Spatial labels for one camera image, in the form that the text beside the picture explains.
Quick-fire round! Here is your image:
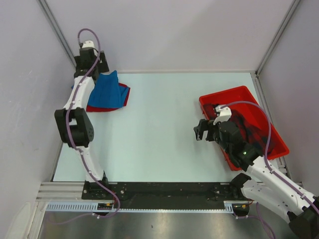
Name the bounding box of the red black plaid skirt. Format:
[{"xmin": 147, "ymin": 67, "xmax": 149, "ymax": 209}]
[{"xmin": 203, "ymin": 104, "xmax": 276, "ymax": 154}]

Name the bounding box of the blue skirt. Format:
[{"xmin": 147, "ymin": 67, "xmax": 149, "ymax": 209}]
[{"xmin": 86, "ymin": 70, "xmax": 131, "ymax": 112}]

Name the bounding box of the red pleated skirt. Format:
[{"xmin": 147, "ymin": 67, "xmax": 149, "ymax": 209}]
[{"xmin": 86, "ymin": 83, "xmax": 131, "ymax": 113}]

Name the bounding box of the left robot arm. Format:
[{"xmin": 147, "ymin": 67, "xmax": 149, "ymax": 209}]
[{"xmin": 54, "ymin": 43, "xmax": 110, "ymax": 199}]

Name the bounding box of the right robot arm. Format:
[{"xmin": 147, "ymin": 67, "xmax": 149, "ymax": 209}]
[{"xmin": 194, "ymin": 119, "xmax": 319, "ymax": 239}]

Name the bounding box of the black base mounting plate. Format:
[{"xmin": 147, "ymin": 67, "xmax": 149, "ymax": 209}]
[{"xmin": 82, "ymin": 181, "xmax": 250, "ymax": 210}]

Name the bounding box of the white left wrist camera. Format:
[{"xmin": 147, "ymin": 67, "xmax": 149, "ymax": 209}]
[{"xmin": 81, "ymin": 40, "xmax": 95, "ymax": 48}]

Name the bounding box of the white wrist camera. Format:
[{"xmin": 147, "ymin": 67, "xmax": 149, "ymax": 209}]
[
  {"xmin": 213, "ymin": 105, "xmax": 232, "ymax": 125},
  {"xmin": 81, "ymin": 40, "xmax": 95, "ymax": 48}
]

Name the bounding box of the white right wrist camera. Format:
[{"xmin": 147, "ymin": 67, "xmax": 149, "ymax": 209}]
[{"xmin": 213, "ymin": 105, "xmax": 232, "ymax": 125}]

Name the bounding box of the aluminium frame rail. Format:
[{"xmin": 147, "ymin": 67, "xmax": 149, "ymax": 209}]
[{"xmin": 36, "ymin": 181, "xmax": 88, "ymax": 203}]

